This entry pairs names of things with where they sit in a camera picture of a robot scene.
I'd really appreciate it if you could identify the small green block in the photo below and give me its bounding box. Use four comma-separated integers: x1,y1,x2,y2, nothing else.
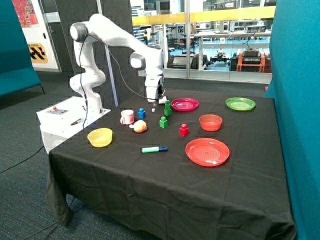
164,100,171,111

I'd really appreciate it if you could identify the peach toy fruit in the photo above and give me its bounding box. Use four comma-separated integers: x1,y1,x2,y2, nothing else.
129,120,148,133

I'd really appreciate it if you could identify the black pen on cabinet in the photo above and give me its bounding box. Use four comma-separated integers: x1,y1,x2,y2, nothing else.
70,119,82,126

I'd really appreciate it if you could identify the magenta plastic plate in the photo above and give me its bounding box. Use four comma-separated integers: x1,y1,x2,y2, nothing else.
171,97,199,112

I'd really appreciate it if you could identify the green block middle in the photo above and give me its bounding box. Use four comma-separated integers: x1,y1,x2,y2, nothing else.
164,109,172,117

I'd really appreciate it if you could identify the yellow plastic bowl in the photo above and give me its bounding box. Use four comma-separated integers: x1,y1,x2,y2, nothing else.
87,128,113,148

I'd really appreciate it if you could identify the red plastic plate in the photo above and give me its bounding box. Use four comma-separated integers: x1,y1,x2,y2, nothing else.
185,138,230,167

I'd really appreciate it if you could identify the green plastic plate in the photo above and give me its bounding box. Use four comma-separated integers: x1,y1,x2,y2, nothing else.
225,97,256,111

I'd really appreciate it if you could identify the red block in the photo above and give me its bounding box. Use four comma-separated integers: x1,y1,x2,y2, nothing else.
179,123,189,137

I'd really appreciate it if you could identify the pink mug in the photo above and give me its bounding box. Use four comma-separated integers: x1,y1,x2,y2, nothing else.
120,109,135,125

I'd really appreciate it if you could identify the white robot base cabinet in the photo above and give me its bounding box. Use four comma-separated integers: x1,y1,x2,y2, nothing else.
36,96,110,153

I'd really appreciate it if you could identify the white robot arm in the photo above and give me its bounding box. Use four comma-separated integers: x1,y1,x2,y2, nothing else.
70,13,164,113

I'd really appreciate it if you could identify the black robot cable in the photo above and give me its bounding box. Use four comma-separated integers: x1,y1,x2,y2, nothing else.
78,33,153,130

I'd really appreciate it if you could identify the teal partition right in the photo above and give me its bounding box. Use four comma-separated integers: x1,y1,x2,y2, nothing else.
265,0,320,240

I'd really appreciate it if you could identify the blue block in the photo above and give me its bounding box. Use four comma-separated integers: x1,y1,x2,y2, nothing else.
137,108,146,120

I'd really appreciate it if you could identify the black tablecloth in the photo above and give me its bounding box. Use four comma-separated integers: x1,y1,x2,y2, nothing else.
45,89,297,240

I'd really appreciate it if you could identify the green block front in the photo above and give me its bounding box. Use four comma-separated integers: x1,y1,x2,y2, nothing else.
159,116,168,129

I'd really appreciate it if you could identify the green highlighter marker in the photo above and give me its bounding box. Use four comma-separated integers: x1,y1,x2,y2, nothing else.
140,146,169,154

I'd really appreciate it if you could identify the teal sofa left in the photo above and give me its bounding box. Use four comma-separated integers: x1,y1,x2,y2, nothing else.
0,0,42,96

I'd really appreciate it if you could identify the orange plastic bowl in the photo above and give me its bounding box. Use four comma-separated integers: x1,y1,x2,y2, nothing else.
199,114,223,132

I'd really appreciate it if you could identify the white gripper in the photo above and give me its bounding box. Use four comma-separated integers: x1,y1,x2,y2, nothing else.
144,76,166,107

